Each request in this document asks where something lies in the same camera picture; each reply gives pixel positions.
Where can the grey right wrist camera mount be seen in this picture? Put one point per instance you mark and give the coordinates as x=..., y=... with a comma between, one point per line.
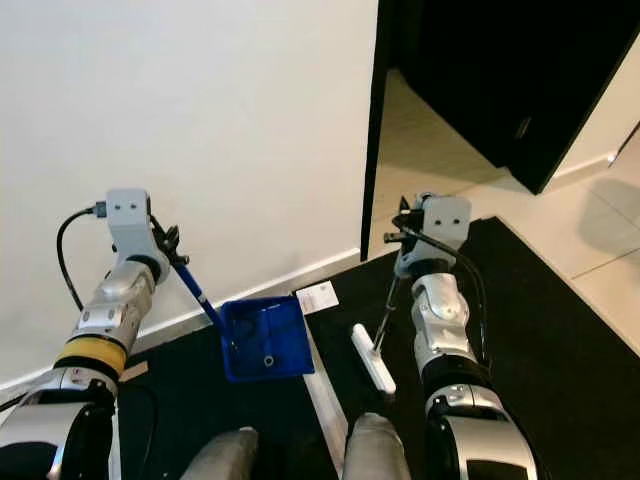
x=448, y=220

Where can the white paper card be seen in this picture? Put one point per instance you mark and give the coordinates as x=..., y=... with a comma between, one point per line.
x=317, y=298

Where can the black door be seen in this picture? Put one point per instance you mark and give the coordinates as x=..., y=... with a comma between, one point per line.
x=510, y=80

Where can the black carpet mat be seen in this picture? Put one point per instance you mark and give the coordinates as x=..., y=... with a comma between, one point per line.
x=540, y=300

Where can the white brush with black stick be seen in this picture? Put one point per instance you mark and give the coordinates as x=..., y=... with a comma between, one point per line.
x=372, y=362

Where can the blue plastic dustpan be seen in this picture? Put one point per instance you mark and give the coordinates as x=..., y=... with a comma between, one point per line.
x=265, y=340

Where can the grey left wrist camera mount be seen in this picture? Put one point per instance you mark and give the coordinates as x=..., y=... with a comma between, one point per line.
x=132, y=220

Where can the grey robot leg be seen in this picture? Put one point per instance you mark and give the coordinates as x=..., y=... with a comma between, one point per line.
x=220, y=458
x=378, y=450

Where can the grey left robot leg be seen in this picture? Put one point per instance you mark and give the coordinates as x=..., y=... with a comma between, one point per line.
x=220, y=458

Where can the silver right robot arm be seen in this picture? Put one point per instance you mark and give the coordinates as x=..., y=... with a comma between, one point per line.
x=440, y=320

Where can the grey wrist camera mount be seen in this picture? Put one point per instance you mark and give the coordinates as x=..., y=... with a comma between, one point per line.
x=448, y=220
x=132, y=220

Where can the grey right robot leg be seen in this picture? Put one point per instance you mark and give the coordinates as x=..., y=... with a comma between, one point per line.
x=378, y=450

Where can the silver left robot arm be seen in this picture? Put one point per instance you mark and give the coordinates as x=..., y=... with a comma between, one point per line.
x=115, y=305

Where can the black door frame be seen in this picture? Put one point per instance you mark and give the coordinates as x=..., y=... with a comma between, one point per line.
x=376, y=120

